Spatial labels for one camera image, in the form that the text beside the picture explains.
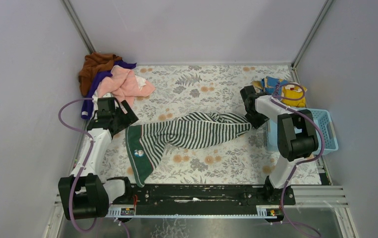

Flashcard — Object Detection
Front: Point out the blue yellow cartoon towel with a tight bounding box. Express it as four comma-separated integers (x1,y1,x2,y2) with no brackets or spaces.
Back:
252,76,307,108

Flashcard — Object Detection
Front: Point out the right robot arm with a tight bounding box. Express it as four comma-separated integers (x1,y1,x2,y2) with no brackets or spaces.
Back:
240,86,319,199

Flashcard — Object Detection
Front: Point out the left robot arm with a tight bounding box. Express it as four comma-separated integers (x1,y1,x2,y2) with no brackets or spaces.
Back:
58,97,138,221

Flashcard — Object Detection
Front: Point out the pink towel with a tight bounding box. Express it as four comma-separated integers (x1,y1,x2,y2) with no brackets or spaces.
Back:
97,65,156,107

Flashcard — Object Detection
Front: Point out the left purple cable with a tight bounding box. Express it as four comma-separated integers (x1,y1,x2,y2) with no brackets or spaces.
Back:
58,97,98,234

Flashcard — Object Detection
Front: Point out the light blue plastic basket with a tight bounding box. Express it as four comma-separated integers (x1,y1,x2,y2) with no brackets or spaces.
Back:
267,108,338,156

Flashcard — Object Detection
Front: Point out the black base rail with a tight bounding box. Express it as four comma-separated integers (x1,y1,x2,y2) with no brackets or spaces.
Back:
112,184,296,218

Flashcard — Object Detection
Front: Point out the purple towel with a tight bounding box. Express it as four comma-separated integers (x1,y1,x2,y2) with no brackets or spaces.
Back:
81,60,137,120

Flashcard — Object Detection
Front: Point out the green white striped towel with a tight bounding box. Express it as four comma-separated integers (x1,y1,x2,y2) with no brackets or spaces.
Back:
124,112,253,187

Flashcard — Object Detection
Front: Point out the floral table cloth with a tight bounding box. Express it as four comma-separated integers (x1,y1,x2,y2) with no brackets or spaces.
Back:
87,64,323,185

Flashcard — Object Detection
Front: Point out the brown towel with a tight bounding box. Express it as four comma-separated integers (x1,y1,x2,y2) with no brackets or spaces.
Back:
78,52,122,96

